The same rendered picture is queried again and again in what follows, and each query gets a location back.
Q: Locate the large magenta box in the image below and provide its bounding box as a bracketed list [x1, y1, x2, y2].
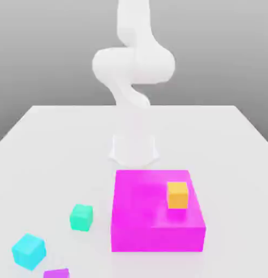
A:
[110, 169, 207, 253]

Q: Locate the small orange cube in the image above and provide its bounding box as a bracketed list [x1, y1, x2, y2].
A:
[167, 181, 189, 210]

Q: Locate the small green cube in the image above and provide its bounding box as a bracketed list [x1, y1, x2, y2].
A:
[69, 204, 94, 232]

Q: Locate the small purple cube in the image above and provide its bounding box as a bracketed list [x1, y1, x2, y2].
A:
[43, 268, 70, 278]

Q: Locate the small cyan cube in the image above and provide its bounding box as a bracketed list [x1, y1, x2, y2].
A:
[11, 232, 47, 271]

